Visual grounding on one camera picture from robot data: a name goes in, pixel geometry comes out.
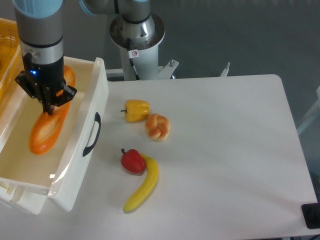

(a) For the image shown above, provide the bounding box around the long orange bread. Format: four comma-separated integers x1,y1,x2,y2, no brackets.
28,64,76,156

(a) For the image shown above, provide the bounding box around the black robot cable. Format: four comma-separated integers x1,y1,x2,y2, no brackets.
126,37,141,81

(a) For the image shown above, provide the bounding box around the black drawer handle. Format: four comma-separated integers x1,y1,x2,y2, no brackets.
82,112,102,157

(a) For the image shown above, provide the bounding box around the white table clamp post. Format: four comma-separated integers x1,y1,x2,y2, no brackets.
220,61,231,77

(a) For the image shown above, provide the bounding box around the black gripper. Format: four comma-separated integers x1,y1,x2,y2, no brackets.
15,56,77,115

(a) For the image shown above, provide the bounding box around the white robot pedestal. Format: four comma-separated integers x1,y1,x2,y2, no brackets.
110,12,165,81

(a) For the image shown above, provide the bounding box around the white drawer cabinet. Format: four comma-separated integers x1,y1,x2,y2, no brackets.
0,38,52,216

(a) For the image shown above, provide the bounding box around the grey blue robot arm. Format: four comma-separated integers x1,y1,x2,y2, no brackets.
12,0,77,115

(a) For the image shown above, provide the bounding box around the yellow bell pepper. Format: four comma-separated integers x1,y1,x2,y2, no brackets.
121,99,150,123

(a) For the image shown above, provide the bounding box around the black device at edge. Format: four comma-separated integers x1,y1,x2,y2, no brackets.
301,203,320,229

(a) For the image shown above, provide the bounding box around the braided round bread roll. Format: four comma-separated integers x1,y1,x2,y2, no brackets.
144,113,171,142

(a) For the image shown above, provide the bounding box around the yellow plastic basket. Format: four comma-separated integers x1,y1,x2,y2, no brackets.
0,18,21,99

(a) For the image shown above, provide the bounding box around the yellow banana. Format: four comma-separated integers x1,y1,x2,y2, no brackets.
122,153,159,213

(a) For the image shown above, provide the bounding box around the red bell pepper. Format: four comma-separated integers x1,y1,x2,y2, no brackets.
120,148,146,174

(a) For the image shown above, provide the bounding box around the upper white drawer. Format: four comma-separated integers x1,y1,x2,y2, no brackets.
0,57,109,212

